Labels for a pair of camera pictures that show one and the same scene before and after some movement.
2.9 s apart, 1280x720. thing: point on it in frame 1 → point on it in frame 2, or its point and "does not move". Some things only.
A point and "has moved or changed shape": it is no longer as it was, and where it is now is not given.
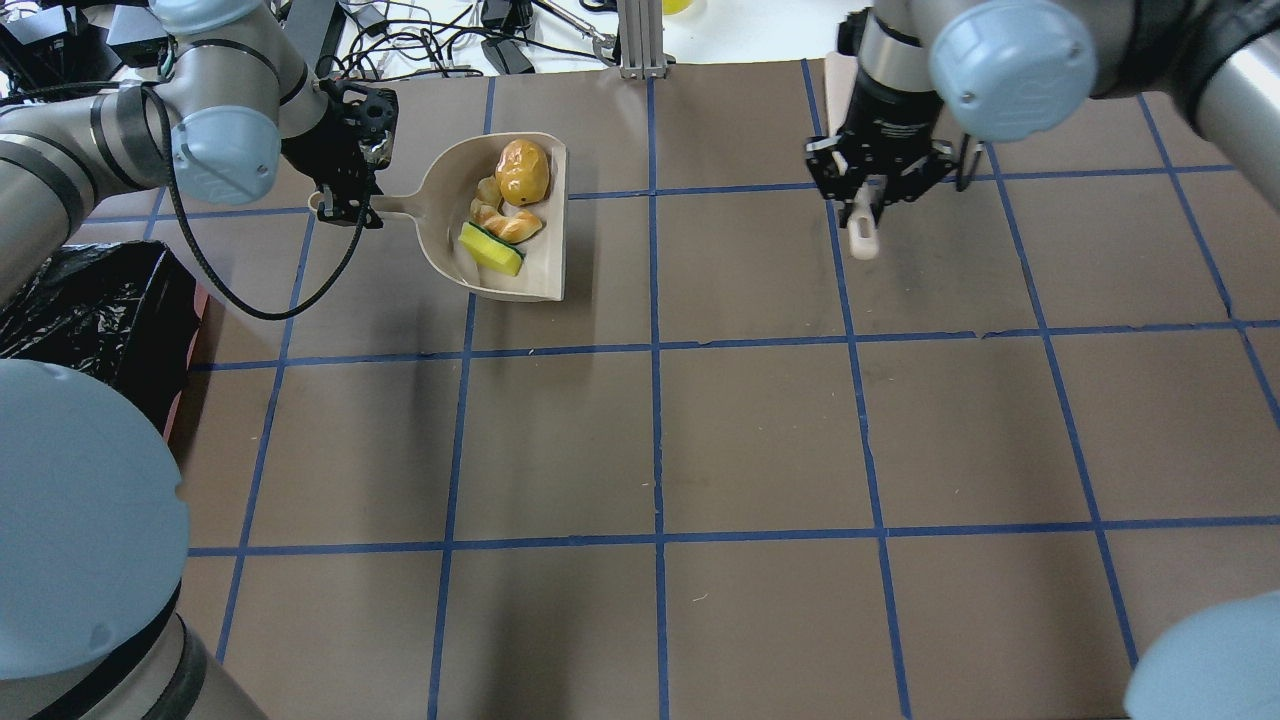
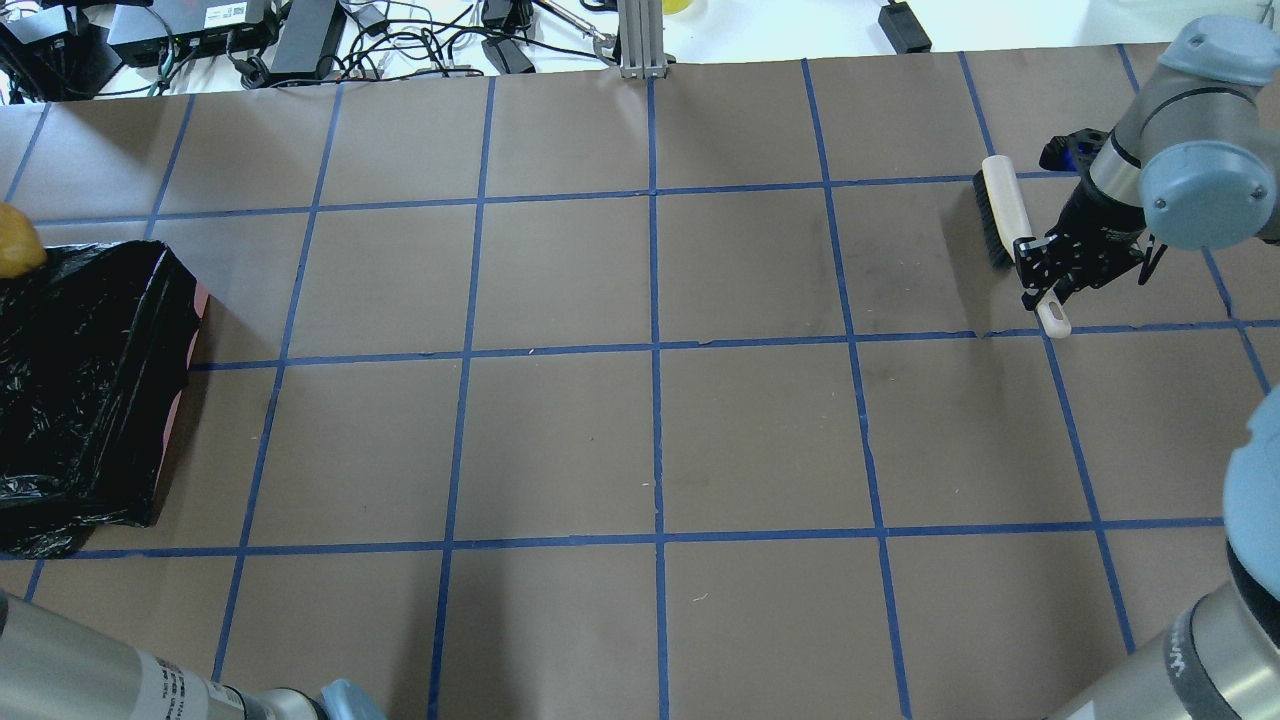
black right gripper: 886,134 → 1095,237
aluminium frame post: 641,40 does not move
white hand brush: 841,79 → 1005,219
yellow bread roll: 522,171 has moved or changed shape
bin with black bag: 126,310 does not move
